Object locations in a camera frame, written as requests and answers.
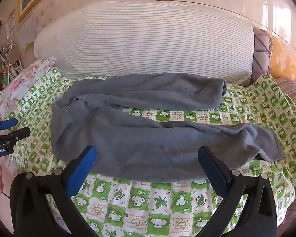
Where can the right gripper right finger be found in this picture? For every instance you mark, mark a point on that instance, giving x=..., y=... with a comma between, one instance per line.
x=258, y=217

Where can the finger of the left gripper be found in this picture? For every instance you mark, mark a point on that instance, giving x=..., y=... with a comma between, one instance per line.
x=4, y=125
x=15, y=136

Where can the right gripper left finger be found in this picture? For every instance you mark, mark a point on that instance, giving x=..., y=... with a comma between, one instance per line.
x=42, y=206

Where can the grey fleece pants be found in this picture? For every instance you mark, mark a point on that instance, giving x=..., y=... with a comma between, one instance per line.
x=104, y=114

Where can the floral pink pillow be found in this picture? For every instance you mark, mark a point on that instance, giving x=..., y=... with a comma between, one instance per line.
x=15, y=90

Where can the cluttered side shelf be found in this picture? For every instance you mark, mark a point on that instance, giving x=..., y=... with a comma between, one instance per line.
x=10, y=55

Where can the green checkered bed quilt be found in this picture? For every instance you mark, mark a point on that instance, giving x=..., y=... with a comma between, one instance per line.
x=117, y=207

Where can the white striped large pillow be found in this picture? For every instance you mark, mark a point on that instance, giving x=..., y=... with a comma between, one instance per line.
x=122, y=38

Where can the pink striped blanket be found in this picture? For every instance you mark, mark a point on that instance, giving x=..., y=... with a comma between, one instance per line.
x=288, y=86

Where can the orange floral cushion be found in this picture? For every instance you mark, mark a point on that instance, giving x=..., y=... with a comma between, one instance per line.
x=283, y=59

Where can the purple patterned cushion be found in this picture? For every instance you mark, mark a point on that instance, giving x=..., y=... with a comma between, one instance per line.
x=263, y=47

